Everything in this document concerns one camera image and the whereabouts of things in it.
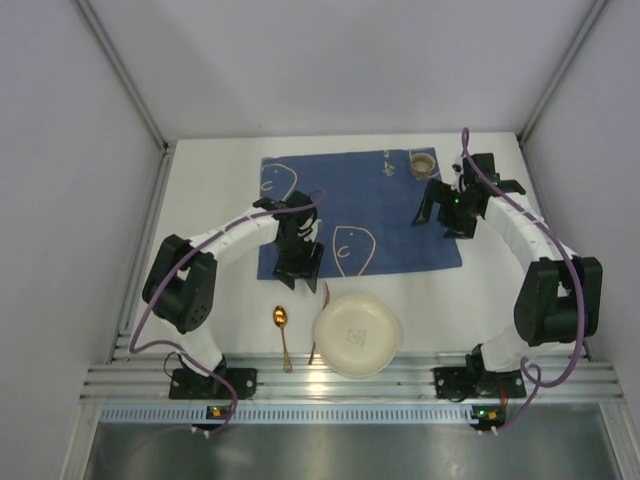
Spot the gold metal spoon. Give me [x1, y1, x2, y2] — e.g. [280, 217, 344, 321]
[272, 305, 293, 373]

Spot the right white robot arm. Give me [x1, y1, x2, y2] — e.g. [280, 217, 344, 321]
[413, 153, 603, 372]

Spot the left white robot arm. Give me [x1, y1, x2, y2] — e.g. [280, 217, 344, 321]
[129, 188, 326, 377]

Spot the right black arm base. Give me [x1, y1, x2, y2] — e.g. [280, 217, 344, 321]
[433, 346, 526, 403]

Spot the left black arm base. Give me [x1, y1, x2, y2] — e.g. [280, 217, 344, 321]
[163, 352, 258, 400]

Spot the brown fork under plate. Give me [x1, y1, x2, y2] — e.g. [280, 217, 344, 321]
[307, 281, 331, 366]

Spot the cream ceramic plate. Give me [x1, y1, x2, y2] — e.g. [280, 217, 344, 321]
[314, 294, 402, 379]

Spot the aluminium rail frame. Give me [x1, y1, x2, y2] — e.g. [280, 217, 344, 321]
[79, 349, 624, 405]

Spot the slotted cable duct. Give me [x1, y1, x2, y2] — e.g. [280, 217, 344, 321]
[100, 404, 504, 425]

